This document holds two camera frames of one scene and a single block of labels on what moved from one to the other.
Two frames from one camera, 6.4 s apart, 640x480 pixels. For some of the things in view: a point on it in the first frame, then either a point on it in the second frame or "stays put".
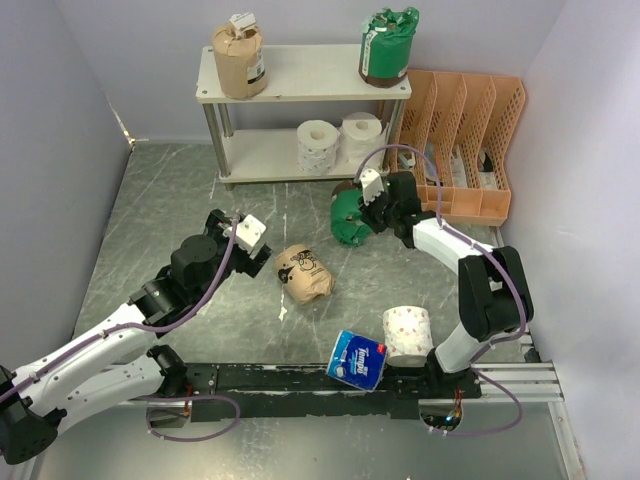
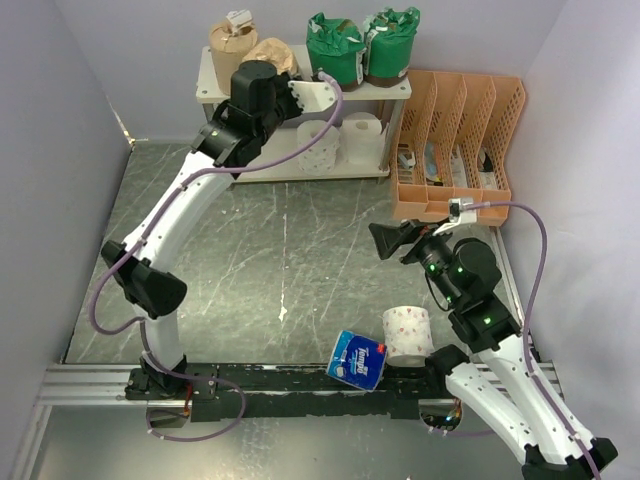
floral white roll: [409, 339] stays put
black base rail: [219, 392] stays put
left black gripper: [249, 265] → [285, 85]
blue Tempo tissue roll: [357, 360] stays put
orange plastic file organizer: [448, 126] stays put
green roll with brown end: [348, 221] → [335, 47]
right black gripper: [366, 213] → [389, 237]
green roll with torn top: [385, 46] stays put
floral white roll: [317, 147] stays put
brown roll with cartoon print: [303, 276] → [276, 52]
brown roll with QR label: [240, 58] stays put
